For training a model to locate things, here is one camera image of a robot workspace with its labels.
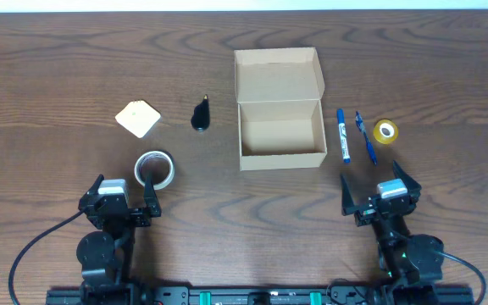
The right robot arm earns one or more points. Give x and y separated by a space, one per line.
411 261

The blue and white marker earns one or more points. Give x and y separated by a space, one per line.
343 135

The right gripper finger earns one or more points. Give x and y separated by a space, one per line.
347 204
410 183

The black teardrop-shaped object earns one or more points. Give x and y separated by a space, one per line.
200 119

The small yellow tape roll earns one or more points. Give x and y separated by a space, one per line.
385 132

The blue ballpoint pen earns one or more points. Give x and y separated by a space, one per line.
370 149

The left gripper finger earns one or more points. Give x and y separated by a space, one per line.
93 190
151 199

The open cardboard box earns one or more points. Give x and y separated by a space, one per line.
280 117

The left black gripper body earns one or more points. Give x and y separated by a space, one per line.
122 213

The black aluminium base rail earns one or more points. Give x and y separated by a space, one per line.
331 295

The white tape roll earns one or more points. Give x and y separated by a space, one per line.
158 165

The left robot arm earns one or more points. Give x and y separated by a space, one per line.
106 254

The yellow sticky note pad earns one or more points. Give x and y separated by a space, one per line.
138 117

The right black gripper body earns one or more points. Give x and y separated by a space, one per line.
381 210

